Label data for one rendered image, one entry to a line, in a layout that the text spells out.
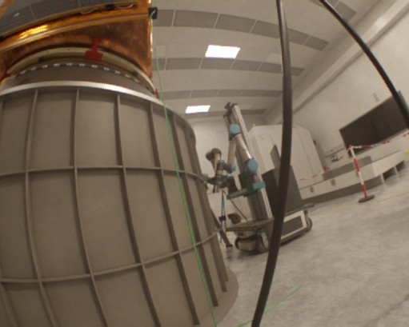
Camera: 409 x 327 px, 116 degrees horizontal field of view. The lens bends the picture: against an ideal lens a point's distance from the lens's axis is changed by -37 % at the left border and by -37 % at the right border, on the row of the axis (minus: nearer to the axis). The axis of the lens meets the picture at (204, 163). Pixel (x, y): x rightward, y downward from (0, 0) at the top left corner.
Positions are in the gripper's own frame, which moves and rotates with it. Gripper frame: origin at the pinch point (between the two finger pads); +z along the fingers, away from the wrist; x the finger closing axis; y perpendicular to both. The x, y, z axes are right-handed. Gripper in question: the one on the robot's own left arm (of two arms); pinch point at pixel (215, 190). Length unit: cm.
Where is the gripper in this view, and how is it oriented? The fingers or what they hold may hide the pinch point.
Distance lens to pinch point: 197.4
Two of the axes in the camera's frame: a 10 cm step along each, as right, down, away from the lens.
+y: -9.6, -2.3, -1.8
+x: 2.2, -1.8, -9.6
